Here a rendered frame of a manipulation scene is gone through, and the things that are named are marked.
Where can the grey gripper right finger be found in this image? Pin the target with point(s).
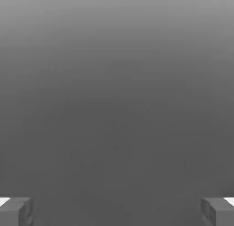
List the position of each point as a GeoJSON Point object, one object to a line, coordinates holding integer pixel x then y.
{"type": "Point", "coordinates": [219, 211]}

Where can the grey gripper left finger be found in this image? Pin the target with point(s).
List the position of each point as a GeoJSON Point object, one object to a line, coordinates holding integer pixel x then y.
{"type": "Point", "coordinates": [14, 211]}

